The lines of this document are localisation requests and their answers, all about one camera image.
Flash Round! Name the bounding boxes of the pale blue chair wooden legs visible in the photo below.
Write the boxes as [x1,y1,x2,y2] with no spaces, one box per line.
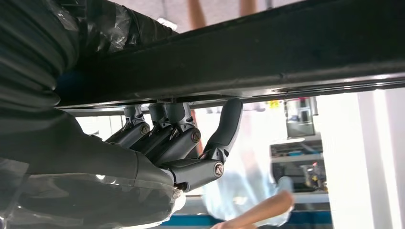
[186,0,296,229]

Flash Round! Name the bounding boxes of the cluttered grey desk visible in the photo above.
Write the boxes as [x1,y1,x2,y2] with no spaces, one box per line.
[269,135,330,205]

